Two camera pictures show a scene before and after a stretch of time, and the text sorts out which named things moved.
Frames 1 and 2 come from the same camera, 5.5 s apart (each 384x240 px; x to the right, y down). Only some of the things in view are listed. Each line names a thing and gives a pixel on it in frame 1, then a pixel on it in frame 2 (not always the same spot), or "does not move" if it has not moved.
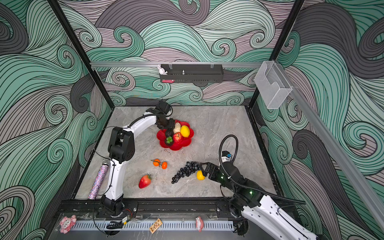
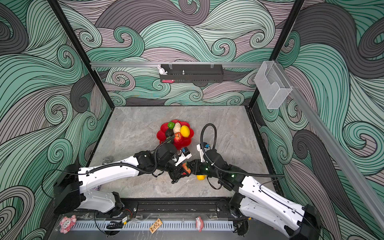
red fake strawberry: [145, 181] to [185, 165]
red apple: [177, 136] does not move
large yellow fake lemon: [184, 131] does not move
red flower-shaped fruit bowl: [176, 145] does not move
